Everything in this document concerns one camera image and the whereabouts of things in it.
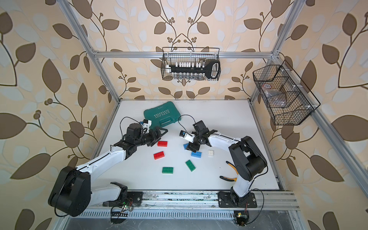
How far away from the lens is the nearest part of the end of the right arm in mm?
696

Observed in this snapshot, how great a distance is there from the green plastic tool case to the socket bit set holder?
31 centimetres

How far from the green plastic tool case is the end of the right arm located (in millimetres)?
285

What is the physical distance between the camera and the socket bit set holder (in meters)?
0.82

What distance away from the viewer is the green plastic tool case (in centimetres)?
106
